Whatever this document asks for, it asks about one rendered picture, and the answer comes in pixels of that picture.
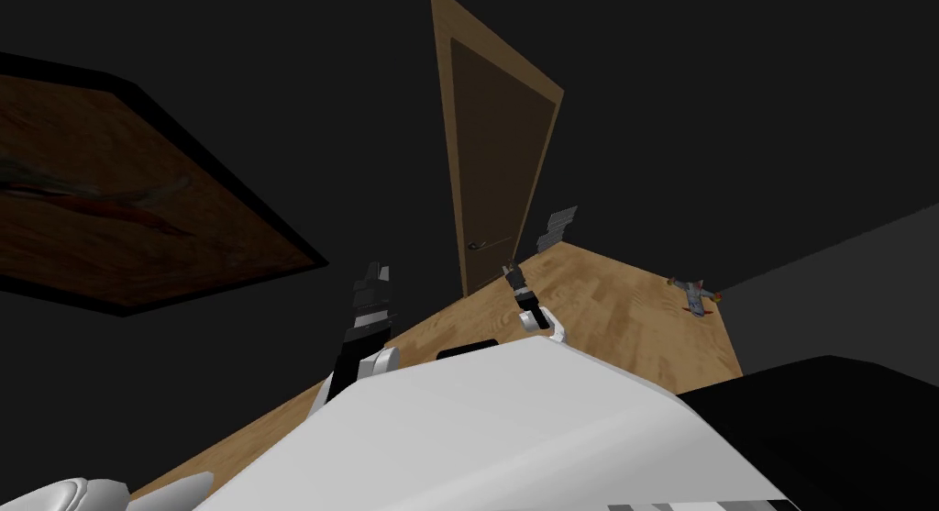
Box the black framed brown picture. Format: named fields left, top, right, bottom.
left=0, top=51, right=330, bottom=318

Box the dark brown door leaf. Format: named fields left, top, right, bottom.
left=448, top=37, right=558, bottom=298

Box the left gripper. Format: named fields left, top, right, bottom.
left=352, top=261, right=392, bottom=316

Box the grey toy airplane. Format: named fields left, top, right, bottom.
left=666, top=275, right=724, bottom=321

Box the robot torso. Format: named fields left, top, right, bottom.
left=192, top=336, right=810, bottom=511

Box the grey ribbed panel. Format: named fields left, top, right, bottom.
left=536, top=206, right=580, bottom=255

